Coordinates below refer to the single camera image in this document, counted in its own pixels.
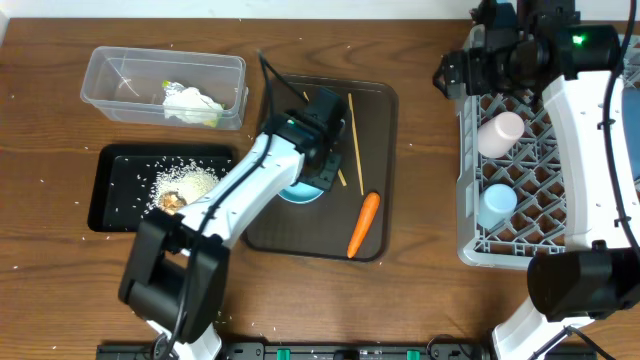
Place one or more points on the small light blue bowl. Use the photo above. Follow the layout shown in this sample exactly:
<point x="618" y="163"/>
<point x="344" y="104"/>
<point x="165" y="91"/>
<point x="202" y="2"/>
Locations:
<point x="300" y="193"/>

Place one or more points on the pink cup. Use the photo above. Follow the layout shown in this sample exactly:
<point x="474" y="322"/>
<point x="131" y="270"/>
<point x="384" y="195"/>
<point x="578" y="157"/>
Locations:
<point x="498" y="135"/>

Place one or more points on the brown food scrap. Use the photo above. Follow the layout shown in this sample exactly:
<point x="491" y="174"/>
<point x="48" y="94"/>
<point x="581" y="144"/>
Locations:
<point x="171" y="202"/>

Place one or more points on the light blue cup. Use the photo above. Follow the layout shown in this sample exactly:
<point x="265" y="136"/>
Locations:
<point x="496" y="204"/>

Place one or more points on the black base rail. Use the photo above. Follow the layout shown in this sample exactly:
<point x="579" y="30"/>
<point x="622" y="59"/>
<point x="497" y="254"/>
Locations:
<point x="447" y="350"/>

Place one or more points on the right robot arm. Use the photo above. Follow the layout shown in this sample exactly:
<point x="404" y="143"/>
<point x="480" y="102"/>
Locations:
<point x="573" y="289"/>

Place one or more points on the orange carrot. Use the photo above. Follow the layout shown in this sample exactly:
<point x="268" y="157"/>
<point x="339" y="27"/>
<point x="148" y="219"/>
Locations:
<point x="365" y="219"/>

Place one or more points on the white tissue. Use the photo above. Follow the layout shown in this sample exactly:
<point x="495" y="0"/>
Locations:
<point x="191" y="106"/>

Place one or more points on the white rice pile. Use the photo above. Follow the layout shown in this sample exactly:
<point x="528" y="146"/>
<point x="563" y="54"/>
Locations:
<point x="190" y="181"/>

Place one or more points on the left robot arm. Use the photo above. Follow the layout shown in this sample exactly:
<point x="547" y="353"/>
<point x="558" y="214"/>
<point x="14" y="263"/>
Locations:
<point x="177" y="269"/>

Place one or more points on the grey dishwasher rack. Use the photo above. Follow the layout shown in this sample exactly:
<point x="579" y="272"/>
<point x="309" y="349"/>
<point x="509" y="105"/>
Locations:
<point x="558" y="170"/>

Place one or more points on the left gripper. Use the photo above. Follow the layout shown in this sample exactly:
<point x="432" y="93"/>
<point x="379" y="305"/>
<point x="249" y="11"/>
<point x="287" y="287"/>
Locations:
<point x="326" y="170"/>

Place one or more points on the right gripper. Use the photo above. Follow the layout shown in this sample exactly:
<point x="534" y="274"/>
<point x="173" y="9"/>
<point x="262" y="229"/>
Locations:
<point x="471" y="60"/>

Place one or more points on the clear plastic bin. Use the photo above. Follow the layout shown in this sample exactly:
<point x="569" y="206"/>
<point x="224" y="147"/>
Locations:
<point x="125" y="84"/>

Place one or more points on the black plastic tray bin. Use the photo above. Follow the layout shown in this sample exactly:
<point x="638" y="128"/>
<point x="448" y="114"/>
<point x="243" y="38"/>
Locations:
<point x="125" y="173"/>

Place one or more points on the dark brown serving tray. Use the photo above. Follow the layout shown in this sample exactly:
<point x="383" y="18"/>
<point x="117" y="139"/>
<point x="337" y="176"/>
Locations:
<point x="324" y="227"/>

